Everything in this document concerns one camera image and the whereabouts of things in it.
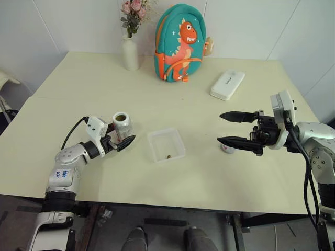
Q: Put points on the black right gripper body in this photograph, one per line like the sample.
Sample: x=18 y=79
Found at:
x=267 y=130

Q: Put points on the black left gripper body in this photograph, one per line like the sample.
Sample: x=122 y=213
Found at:
x=108 y=143

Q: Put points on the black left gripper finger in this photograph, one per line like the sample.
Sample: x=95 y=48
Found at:
x=111 y=128
x=126 y=143

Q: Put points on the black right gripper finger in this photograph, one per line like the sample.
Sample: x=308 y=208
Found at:
x=236 y=116
x=239 y=143

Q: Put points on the small can lid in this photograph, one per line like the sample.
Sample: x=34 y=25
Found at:
x=227 y=149

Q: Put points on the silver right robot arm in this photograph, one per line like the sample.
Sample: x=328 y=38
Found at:
x=318 y=146

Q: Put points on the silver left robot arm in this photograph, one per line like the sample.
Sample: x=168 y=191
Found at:
x=65 y=167

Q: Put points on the clear square plastic container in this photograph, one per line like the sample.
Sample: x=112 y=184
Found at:
x=166 y=145

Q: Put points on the white rectangular case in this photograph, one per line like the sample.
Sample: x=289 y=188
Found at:
x=227 y=84

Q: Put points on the crumpled clear plastic piece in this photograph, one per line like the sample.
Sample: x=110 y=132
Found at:
x=105 y=215

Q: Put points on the brown plush toy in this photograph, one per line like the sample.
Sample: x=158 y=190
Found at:
x=210 y=46

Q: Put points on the white ceramic vase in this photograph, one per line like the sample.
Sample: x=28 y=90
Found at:
x=130 y=55

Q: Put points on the teal dinosaur backpack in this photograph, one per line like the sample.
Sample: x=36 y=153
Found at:
x=180 y=49

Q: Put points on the black bar under table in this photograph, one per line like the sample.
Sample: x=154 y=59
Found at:
x=165 y=222

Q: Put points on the dark rounded shape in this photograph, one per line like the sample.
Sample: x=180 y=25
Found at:
x=134 y=240
x=199 y=240

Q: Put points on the pink flower bouquet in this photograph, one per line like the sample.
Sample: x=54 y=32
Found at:
x=133 y=14

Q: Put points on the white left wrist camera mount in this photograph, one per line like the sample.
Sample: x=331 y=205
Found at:
x=96 y=126

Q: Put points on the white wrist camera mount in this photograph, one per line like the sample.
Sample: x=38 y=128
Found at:
x=96 y=126
x=284 y=109

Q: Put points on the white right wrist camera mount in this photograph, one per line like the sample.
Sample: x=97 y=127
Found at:
x=284 y=109

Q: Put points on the black metal table frame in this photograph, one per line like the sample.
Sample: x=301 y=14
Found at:
x=236 y=232

